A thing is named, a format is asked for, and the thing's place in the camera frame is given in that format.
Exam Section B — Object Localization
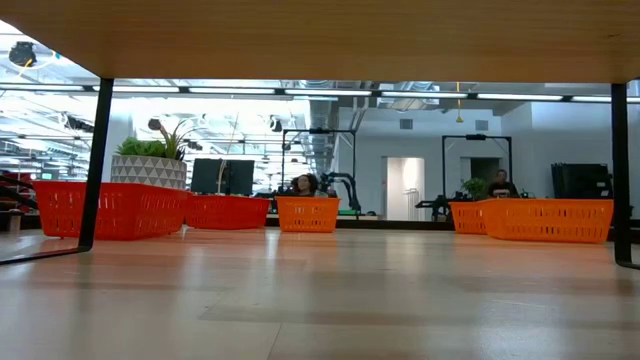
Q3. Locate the small orange plastic basket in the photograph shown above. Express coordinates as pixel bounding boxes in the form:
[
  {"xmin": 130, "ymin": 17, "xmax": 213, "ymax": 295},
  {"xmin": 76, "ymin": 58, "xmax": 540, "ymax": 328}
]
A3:
[
  {"xmin": 448, "ymin": 201, "xmax": 487, "ymax": 236},
  {"xmin": 275, "ymin": 196, "xmax": 342, "ymax": 234}
]

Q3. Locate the large red plastic basket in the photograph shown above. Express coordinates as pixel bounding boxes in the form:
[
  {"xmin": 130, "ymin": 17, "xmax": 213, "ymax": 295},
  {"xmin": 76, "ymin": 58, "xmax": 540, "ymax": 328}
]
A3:
[
  {"xmin": 32, "ymin": 180, "xmax": 190, "ymax": 241},
  {"xmin": 184, "ymin": 193, "xmax": 272, "ymax": 231}
]

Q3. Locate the light wooden shelf board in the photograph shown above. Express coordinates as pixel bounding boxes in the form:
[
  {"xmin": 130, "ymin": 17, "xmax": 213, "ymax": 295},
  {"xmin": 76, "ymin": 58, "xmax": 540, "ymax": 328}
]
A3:
[{"xmin": 0, "ymin": 0, "xmax": 640, "ymax": 85}]

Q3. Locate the black metal shelf leg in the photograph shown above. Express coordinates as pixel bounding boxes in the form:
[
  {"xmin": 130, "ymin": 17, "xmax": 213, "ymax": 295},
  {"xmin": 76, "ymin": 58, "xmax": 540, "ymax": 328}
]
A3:
[
  {"xmin": 609, "ymin": 83, "xmax": 640, "ymax": 271},
  {"xmin": 0, "ymin": 78, "xmax": 115, "ymax": 266}
]

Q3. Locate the person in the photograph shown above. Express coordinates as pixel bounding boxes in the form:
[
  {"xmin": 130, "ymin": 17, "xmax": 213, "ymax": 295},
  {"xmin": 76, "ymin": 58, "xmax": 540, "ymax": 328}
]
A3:
[
  {"xmin": 487, "ymin": 168, "xmax": 520, "ymax": 200},
  {"xmin": 291, "ymin": 172, "xmax": 321, "ymax": 198}
]

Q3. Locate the black computer monitor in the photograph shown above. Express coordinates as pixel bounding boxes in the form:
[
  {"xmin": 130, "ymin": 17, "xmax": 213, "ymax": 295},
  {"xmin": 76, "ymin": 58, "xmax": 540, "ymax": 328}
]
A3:
[
  {"xmin": 228, "ymin": 159, "xmax": 256, "ymax": 197},
  {"xmin": 190, "ymin": 158, "xmax": 225, "ymax": 196}
]

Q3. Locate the white ceiling light strip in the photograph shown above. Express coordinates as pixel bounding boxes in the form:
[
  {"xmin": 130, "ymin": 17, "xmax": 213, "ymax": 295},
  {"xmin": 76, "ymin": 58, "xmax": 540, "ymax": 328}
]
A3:
[
  {"xmin": 284, "ymin": 88, "xmax": 374, "ymax": 97},
  {"xmin": 187, "ymin": 87, "xmax": 276, "ymax": 95},
  {"xmin": 571, "ymin": 95, "xmax": 640, "ymax": 104},
  {"xmin": 92, "ymin": 85, "xmax": 181, "ymax": 94},
  {"xmin": 379, "ymin": 91, "xmax": 469, "ymax": 100},
  {"xmin": 0, "ymin": 84, "xmax": 86, "ymax": 92},
  {"xmin": 475, "ymin": 93, "xmax": 564, "ymax": 102}
]

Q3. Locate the small green potted plant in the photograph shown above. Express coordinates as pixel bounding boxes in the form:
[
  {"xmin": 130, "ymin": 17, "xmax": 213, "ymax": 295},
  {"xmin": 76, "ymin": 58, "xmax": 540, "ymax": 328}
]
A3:
[{"xmin": 460, "ymin": 177, "xmax": 489, "ymax": 203}]

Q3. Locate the grey triangle-pattern plant pot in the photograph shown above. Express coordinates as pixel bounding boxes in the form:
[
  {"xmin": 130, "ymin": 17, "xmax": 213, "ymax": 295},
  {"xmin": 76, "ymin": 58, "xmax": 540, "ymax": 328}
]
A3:
[{"xmin": 110, "ymin": 154, "xmax": 188, "ymax": 191}]

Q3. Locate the green artificial plant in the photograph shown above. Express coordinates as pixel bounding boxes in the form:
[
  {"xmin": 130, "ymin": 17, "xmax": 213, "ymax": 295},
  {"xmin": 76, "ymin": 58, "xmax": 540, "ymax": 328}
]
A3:
[{"xmin": 115, "ymin": 118, "xmax": 201, "ymax": 161}]

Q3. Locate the large orange plastic basket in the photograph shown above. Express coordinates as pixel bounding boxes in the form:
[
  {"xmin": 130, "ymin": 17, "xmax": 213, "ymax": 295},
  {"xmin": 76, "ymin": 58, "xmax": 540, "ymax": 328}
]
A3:
[{"xmin": 480, "ymin": 198, "xmax": 615, "ymax": 245}]

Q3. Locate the black tall cabinet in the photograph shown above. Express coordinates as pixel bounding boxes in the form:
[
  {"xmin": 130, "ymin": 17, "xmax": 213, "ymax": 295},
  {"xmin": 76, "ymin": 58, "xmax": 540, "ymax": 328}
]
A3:
[{"xmin": 551, "ymin": 162, "xmax": 613, "ymax": 200}]

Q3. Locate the silver ventilation duct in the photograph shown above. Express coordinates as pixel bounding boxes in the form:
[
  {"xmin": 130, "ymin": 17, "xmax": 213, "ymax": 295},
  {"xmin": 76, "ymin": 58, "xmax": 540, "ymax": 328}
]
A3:
[{"xmin": 307, "ymin": 97, "xmax": 346, "ymax": 174}]

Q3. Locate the black table edge rail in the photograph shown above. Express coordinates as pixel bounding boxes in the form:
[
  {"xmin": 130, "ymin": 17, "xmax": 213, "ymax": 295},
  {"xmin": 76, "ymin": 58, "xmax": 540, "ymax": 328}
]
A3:
[{"xmin": 0, "ymin": 213, "xmax": 640, "ymax": 232}]

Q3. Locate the black cable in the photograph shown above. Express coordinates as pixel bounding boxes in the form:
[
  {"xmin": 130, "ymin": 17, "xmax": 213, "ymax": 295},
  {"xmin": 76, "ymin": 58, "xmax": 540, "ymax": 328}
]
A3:
[{"xmin": 0, "ymin": 185, "xmax": 37, "ymax": 211}]

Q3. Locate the black overhead camera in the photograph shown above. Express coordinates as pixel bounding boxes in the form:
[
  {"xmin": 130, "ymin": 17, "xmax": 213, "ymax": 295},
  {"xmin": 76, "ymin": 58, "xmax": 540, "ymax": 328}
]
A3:
[{"xmin": 8, "ymin": 41, "xmax": 38, "ymax": 68}]

